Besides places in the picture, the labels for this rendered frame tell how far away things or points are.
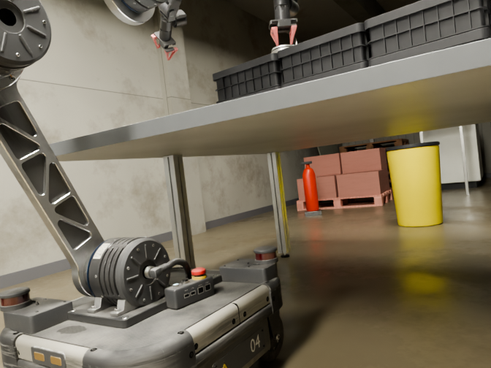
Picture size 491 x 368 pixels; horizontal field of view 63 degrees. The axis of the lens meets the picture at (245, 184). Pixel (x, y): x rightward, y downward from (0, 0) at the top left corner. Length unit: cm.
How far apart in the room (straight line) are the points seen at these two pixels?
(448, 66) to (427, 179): 258
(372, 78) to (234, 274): 68
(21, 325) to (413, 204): 276
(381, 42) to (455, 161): 515
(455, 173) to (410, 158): 310
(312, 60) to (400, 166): 207
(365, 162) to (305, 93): 455
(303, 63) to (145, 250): 75
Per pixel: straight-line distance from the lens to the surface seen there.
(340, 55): 128
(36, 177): 106
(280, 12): 163
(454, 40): 116
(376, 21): 124
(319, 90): 77
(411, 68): 73
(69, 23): 368
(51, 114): 334
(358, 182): 498
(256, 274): 114
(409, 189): 327
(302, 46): 133
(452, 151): 631
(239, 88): 148
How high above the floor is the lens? 54
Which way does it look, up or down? 1 degrees down
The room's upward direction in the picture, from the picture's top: 7 degrees counter-clockwise
